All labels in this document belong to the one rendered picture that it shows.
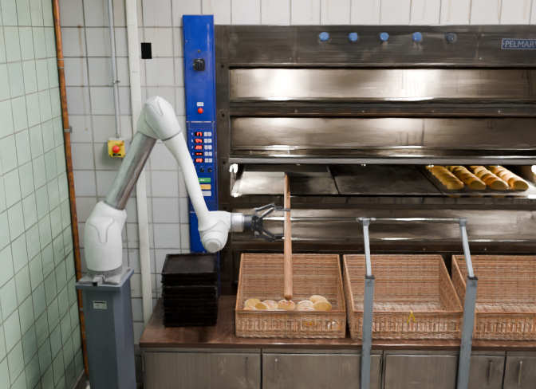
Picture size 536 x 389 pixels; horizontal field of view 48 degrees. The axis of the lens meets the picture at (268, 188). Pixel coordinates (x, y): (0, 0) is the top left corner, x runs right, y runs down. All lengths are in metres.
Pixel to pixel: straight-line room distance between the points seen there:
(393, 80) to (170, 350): 1.80
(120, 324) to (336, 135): 1.48
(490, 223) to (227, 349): 1.61
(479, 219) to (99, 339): 2.11
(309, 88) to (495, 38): 0.99
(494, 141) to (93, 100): 2.16
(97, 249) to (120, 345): 0.46
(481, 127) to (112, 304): 2.10
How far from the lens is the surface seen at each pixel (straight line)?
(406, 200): 3.45
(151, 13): 3.32
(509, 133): 3.52
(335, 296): 3.49
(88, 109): 3.44
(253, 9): 3.25
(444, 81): 3.38
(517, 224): 3.67
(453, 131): 3.43
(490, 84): 3.44
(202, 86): 3.26
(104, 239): 2.72
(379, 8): 3.29
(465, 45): 3.40
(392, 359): 3.18
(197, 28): 3.25
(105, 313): 2.83
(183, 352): 3.16
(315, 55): 3.27
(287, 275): 2.26
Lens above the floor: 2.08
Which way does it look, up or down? 15 degrees down
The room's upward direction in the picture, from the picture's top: straight up
